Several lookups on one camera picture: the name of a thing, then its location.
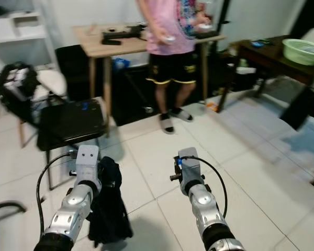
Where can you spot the black folding chair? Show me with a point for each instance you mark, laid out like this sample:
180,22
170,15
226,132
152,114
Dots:
70,123

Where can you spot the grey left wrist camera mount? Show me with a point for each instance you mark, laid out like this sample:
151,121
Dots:
87,162

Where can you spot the black garment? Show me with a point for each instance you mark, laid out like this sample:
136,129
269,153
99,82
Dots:
110,209

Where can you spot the black and white backpack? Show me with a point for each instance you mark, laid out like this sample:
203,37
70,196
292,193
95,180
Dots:
13,83

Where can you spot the black device on stand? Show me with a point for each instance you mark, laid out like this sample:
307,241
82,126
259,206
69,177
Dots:
120,35

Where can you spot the person in pink shirt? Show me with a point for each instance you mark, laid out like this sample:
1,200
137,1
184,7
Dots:
170,26

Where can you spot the white seat wooden chair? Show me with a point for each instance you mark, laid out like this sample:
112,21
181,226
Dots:
52,81

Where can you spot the green plastic basin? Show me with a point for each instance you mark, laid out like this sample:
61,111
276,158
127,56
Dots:
303,52

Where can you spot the black curved metal bar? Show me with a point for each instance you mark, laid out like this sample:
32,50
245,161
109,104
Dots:
5,205

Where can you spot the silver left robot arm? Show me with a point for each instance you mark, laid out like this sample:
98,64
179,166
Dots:
68,219

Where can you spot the black hanging cloth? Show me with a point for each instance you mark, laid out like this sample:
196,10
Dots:
303,107

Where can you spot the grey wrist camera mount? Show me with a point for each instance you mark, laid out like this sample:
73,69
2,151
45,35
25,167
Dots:
87,162
188,164

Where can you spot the light wooden table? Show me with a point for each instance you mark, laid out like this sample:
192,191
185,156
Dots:
89,44

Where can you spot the white shelf unit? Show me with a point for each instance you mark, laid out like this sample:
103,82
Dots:
15,29

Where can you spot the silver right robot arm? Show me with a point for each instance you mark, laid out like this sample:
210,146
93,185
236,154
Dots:
206,209

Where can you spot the dark wooden table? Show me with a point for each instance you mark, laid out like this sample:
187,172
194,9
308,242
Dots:
267,52

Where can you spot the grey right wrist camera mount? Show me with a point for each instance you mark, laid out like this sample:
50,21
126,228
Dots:
188,164

